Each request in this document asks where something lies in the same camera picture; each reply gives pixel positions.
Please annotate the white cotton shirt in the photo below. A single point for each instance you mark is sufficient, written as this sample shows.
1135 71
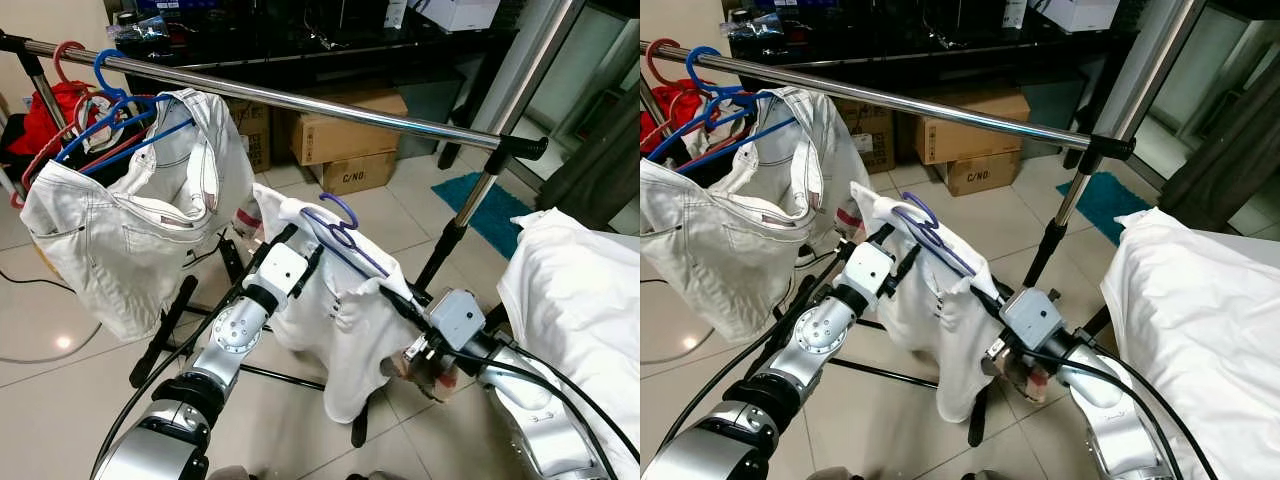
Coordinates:
1200 330
580 320

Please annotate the glass sliding door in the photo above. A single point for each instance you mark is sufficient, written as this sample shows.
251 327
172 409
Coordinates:
1200 70
600 60

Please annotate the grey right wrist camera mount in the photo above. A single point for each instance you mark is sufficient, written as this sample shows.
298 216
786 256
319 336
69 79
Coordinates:
458 318
1032 318

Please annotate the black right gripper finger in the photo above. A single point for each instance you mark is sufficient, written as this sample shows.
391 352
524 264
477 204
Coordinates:
987 303
405 307

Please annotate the purple plastic hanger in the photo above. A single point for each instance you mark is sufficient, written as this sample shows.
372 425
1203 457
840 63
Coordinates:
928 236
342 236

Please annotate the grey robot left foot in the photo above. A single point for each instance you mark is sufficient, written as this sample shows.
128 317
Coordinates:
835 473
232 473

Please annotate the black desk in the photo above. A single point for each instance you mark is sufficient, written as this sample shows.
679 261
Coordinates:
300 60
900 60

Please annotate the red plastic hanger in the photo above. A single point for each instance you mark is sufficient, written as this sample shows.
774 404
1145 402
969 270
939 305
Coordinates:
650 62
56 62

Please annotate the clear plastic bag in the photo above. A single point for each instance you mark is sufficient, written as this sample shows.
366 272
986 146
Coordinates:
140 32
778 28

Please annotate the large plain cardboard box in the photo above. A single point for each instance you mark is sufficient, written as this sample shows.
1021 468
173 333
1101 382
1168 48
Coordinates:
350 130
975 130

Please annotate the cardboard box printed C/NO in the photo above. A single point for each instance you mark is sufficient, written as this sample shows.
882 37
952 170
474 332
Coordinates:
355 175
980 175

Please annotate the dark grey curtain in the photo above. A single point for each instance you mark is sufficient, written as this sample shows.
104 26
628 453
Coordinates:
600 160
1230 160

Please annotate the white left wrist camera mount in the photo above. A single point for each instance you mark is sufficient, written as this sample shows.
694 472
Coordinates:
283 268
868 268

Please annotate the teal floor mat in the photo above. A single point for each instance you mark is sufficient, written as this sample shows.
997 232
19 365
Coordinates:
480 210
1105 205

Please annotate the white denim shorts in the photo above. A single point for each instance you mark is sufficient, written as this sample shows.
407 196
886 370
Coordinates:
720 250
110 240

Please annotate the blue plastic hanger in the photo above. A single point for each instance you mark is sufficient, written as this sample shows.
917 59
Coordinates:
150 141
750 141

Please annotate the small labelled cardboard box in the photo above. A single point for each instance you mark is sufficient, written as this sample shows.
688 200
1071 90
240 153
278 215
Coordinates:
872 135
252 135

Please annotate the red garment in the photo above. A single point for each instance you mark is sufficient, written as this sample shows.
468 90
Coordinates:
665 115
45 115

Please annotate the white carton box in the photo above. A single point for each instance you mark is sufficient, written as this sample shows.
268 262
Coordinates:
455 12
1078 12

